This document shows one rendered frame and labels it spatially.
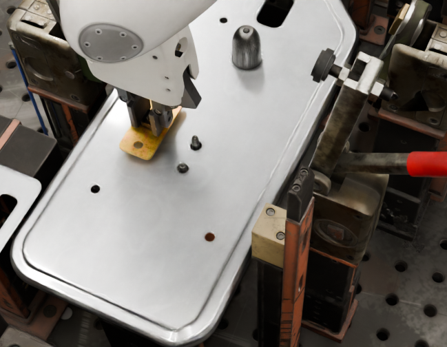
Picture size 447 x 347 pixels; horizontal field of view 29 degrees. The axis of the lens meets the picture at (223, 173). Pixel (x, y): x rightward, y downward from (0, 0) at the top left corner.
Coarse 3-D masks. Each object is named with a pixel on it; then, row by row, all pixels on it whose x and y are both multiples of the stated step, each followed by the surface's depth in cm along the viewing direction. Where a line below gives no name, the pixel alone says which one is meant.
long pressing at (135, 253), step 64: (256, 0) 100; (320, 0) 99; (128, 128) 92; (192, 128) 91; (256, 128) 91; (64, 192) 88; (128, 192) 88; (192, 192) 87; (256, 192) 87; (64, 256) 84; (128, 256) 84; (192, 256) 84; (128, 320) 81; (192, 320) 80
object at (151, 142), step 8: (176, 112) 91; (144, 120) 89; (136, 128) 90; (144, 128) 90; (168, 128) 90; (128, 136) 89; (136, 136) 89; (144, 136) 89; (152, 136) 89; (160, 136) 89; (120, 144) 89; (128, 144) 89; (144, 144) 89; (152, 144) 89; (128, 152) 89; (136, 152) 88; (144, 152) 88; (152, 152) 88
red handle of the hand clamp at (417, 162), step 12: (348, 156) 79; (360, 156) 78; (372, 156) 77; (384, 156) 76; (396, 156) 75; (408, 156) 74; (420, 156) 73; (432, 156) 73; (444, 156) 72; (336, 168) 80; (348, 168) 79; (360, 168) 78; (372, 168) 77; (384, 168) 76; (396, 168) 75; (408, 168) 74; (420, 168) 73; (432, 168) 72; (444, 168) 72
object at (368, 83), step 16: (320, 64) 68; (368, 64) 68; (320, 80) 69; (352, 80) 67; (368, 80) 67; (352, 96) 68; (368, 96) 68; (384, 96) 68; (336, 112) 70; (352, 112) 69; (336, 128) 72; (352, 128) 71; (320, 144) 75; (336, 144) 74; (320, 160) 78; (336, 160) 76
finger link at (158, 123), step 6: (168, 108) 85; (174, 108) 84; (150, 114) 86; (168, 114) 87; (150, 120) 87; (156, 120) 87; (162, 120) 87; (168, 120) 88; (156, 126) 87; (162, 126) 88; (168, 126) 88; (156, 132) 88
